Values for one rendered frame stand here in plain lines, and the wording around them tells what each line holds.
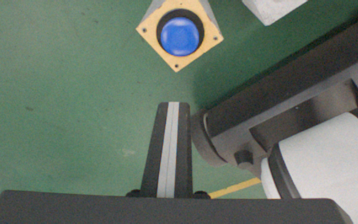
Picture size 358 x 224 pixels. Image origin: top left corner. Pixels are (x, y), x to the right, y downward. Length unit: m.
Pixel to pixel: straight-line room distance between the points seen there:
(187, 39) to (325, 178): 0.23
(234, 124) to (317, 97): 0.20
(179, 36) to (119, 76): 0.46
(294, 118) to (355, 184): 0.28
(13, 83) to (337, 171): 0.90
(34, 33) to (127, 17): 0.28
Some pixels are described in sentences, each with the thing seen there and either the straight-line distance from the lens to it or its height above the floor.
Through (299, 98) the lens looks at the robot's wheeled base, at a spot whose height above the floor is 0.18.
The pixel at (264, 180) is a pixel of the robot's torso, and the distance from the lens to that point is 0.32.
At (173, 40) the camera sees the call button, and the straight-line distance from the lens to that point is 0.21.
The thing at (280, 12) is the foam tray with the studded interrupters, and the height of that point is 0.18.
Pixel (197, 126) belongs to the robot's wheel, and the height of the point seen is 0.13.
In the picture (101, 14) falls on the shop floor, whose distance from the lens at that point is 0.59.
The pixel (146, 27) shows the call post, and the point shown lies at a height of 0.31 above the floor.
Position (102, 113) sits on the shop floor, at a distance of 0.78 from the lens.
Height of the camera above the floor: 0.53
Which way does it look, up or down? 48 degrees down
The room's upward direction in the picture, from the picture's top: 178 degrees counter-clockwise
